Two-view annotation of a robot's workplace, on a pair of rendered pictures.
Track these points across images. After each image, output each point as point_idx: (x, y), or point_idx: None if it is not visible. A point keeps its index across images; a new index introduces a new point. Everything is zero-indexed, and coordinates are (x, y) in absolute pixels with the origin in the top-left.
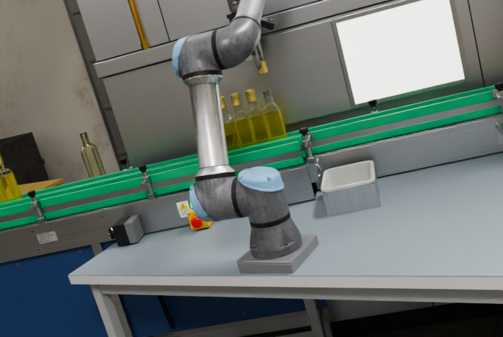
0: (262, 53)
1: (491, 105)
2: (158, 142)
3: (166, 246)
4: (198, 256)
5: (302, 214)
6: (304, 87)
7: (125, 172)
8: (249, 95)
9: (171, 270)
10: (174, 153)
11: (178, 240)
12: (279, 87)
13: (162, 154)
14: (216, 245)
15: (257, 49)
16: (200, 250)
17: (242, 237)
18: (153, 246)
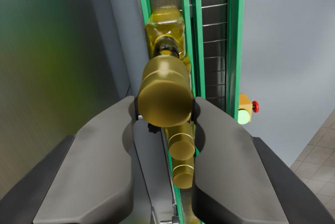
0: (97, 122)
1: None
2: (139, 222)
3: (266, 123)
4: (318, 79)
5: None
6: None
7: (182, 221)
8: None
9: (334, 96)
10: (138, 193)
11: (257, 116)
12: (58, 41)
13: (141, 204)
14: (300, 69)
15: (195, 161)
16: (302, 83)
17: (297, 44)
18: (259, 135)
